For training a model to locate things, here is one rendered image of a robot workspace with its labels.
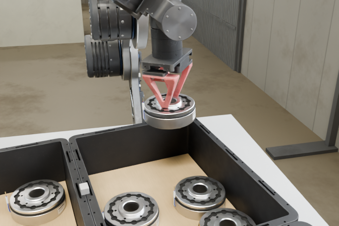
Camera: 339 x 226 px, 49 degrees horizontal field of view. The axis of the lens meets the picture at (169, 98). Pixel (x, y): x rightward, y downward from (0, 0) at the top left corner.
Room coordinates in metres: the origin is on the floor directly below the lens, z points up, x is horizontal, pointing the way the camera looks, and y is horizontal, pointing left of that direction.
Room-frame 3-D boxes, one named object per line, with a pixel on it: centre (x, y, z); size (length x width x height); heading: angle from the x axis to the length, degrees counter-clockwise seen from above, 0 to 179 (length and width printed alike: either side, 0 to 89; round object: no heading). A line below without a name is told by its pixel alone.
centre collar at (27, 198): (0.59, 0.26, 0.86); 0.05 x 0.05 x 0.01
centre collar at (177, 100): (0.67, 0.00, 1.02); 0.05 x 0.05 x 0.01
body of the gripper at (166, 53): (0.67, 0.00, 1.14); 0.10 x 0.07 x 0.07; 157
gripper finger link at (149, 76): (0.66, 0.01, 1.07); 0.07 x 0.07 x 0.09; 67
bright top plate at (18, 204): (0.59, 0.26, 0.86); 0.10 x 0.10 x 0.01
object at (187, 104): (0.67, 0.00, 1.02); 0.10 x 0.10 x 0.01
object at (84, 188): (0.51, 0.14, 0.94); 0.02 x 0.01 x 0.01; 22
